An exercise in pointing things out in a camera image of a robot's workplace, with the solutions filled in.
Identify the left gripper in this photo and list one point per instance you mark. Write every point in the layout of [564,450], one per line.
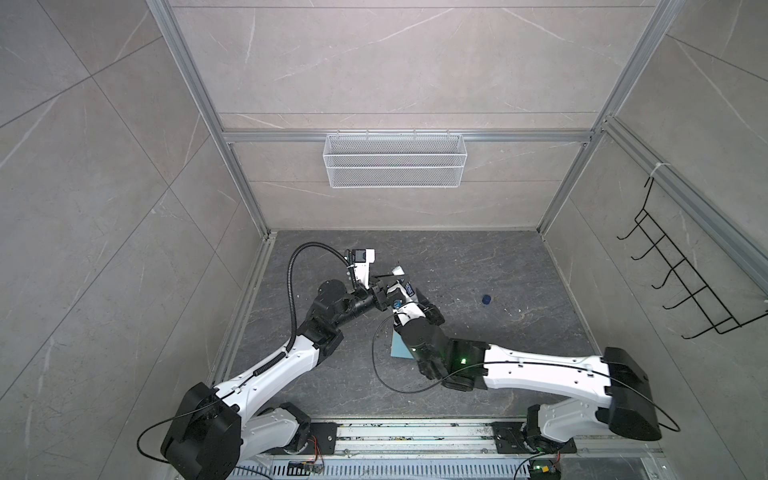
[380,297]

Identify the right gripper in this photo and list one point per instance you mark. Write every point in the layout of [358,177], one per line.
[431,313]

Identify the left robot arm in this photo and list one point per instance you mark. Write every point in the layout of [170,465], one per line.
[217,427]

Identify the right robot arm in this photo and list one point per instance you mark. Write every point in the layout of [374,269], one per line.
[600,394]

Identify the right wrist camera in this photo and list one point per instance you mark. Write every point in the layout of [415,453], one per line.
[406,312]

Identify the white wire mesh basket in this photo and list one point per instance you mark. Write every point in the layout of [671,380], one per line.
[370,161]

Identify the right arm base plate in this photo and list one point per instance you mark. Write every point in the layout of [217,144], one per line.
[517,438]

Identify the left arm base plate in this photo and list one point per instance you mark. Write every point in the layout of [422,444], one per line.
[322,435]

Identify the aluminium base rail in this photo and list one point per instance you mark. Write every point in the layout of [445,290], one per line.
[453,449]

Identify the black wire hook rack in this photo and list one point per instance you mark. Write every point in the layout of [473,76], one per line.
[697,290]

